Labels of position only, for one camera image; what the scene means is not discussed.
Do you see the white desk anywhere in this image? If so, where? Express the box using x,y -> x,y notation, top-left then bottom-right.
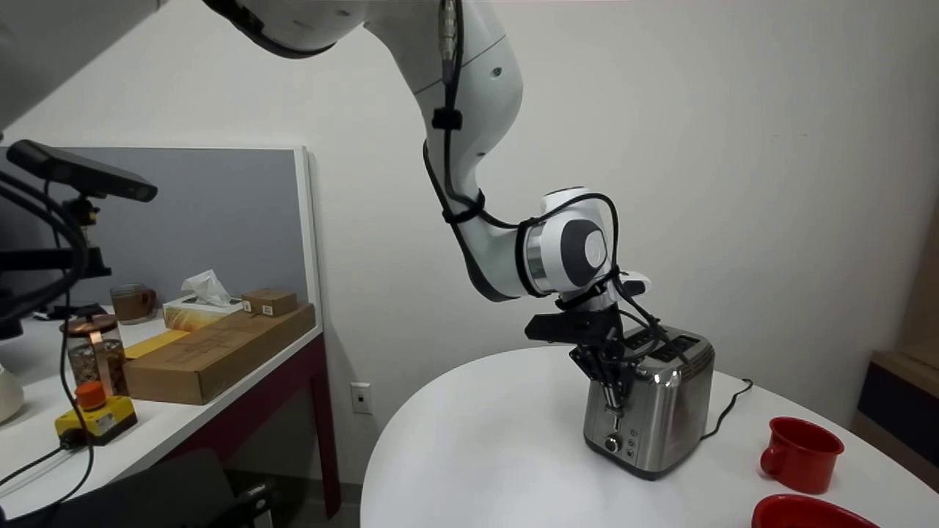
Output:
0,304 -> 343,521

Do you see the small cardboard box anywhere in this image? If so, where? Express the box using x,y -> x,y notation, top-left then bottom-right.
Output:
241,288 -> 299,318

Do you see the glass mug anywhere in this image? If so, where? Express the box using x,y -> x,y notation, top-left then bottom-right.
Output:
110,284 -> 158,325

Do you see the red mug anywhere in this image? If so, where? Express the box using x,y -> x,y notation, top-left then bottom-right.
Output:
759,417 -> 845,495

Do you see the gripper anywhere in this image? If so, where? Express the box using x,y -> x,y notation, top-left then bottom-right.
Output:
569,340 -> 637,408

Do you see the large cardboard box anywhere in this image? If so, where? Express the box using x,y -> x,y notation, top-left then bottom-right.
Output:
123,303 -> 317,406

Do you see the black cable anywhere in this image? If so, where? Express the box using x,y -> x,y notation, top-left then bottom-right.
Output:
700,378 -> 755,441
0,290 -> 96,514

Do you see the glass french press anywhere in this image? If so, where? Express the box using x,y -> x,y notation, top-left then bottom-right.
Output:
60,314 -> 130,397

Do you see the yellow emergency stop button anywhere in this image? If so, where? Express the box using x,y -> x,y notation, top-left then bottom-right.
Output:
54,381 -> 139,450

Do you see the silver toaster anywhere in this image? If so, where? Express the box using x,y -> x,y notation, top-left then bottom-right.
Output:
582,326 -> 717,482

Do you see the grey partition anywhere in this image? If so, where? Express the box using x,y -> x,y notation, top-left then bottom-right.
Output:
0,146 -> 322,323

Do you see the tissue box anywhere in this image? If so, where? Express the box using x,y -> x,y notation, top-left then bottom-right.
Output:
162,269 -> 244,333

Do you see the white rounded object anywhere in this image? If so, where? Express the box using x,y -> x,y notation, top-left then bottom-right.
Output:
0,362 -> 26,425

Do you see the red bowl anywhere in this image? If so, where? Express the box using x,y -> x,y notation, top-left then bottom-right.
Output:
751,494 -> 883,528

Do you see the camera on mount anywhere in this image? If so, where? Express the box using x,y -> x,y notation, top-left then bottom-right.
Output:
0,139 -> 159,340

